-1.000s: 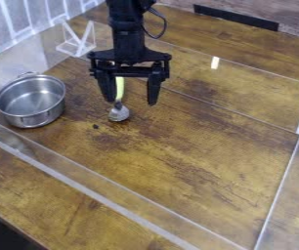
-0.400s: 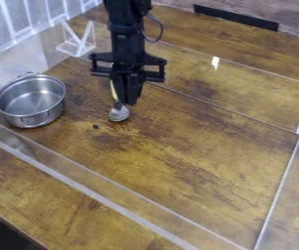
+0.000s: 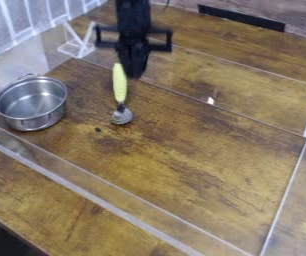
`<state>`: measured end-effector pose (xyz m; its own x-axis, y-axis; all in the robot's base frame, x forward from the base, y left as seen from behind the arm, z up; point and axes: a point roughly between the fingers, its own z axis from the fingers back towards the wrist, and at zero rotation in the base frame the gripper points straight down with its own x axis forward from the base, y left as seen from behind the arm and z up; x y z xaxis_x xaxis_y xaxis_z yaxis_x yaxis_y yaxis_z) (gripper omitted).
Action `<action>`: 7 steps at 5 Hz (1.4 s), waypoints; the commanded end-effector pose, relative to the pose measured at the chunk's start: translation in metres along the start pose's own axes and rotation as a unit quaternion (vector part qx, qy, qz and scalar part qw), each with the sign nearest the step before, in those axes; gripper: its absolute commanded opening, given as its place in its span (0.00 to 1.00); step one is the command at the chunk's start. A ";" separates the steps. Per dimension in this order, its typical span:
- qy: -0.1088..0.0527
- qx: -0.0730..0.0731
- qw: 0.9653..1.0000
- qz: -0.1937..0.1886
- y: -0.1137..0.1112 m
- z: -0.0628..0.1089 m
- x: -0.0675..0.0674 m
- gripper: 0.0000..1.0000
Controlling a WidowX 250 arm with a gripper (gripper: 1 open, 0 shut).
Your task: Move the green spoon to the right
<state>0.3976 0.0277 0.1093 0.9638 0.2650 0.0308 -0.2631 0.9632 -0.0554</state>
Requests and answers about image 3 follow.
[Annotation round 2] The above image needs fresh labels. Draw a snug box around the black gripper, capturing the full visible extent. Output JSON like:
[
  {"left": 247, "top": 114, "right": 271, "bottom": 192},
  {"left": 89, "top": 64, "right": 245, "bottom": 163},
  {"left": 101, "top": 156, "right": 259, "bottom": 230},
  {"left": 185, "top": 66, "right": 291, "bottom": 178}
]
[{"left": 93, "top": 25, "right": 173, "bottom": 78}]

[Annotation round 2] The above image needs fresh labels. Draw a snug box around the green handled metal spoon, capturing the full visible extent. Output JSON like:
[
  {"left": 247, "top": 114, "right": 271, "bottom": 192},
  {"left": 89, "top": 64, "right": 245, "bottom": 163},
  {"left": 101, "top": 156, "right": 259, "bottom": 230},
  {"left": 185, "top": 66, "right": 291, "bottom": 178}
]
[{"left": 110, "top": 63, "right": 133, "bottom": 125}]

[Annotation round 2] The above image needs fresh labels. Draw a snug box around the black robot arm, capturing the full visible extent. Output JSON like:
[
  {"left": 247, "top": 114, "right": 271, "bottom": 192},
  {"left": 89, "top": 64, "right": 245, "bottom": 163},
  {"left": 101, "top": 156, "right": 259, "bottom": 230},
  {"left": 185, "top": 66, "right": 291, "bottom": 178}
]
[{"left": 93, "top": 0, "right": 173, "bottom": 79}]

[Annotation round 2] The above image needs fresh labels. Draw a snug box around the black strip on table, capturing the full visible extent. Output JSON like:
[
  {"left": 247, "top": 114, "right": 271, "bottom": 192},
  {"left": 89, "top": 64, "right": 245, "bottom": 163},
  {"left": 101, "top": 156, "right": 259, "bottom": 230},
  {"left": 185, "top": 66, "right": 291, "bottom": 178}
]
[{"left": 197, "top": 4, "right": 285, "bottom": 32}]

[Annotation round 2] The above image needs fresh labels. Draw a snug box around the small steel pot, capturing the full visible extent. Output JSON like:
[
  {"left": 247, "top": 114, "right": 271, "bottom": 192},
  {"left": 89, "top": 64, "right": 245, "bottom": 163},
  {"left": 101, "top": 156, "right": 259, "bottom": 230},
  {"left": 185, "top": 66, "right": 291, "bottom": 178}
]
[{"left": 0, "top": 73, "right": 67, "bottom": 132}]

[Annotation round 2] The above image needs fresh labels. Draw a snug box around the clear acrylic barrier front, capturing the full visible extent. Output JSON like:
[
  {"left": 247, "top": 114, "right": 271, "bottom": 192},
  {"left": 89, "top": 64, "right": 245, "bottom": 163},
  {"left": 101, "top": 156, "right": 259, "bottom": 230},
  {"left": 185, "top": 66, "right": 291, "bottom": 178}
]
[{"left": 0, "top": 127, "right": 252, "bottom": 256}]

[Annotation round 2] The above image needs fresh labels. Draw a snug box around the clear acrylic barrier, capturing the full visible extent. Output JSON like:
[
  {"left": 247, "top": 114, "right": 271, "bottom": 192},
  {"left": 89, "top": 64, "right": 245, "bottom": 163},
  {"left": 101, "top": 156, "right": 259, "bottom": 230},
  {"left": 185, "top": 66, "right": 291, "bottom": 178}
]
[
  {"left": 0, "top": 127, "right": 252, "bottom": 256},
  {"left": 260, "top": 130, "right": 306, "bottom": 256}
]

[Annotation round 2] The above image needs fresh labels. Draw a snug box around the clear acrylic barrier right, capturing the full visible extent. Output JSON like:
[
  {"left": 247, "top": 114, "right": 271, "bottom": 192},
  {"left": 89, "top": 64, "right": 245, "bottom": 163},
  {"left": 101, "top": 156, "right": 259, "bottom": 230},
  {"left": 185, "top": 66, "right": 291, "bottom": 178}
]
[{"left": 260, "top": 130, "right": 306, "bottom": 256}]

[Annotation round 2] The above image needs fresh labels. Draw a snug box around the clear acrylic triangle bracket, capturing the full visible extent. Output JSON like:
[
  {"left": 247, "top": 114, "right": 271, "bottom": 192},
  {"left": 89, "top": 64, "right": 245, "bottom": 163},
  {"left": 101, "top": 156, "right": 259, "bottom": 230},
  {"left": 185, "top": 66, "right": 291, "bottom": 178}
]
[{"left": 57, "top": 21, "right": 96, "bottom": 59}]

